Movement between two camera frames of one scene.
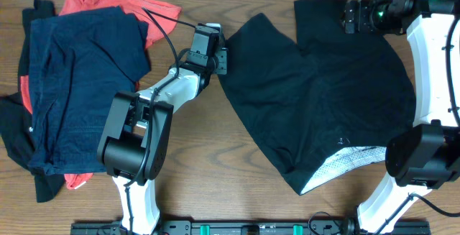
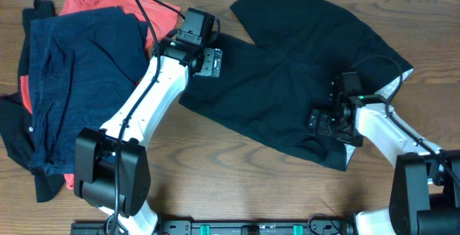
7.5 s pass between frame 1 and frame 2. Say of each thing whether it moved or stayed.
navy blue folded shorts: stayed
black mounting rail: stayed
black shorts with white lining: moved
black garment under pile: stayed
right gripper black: moved
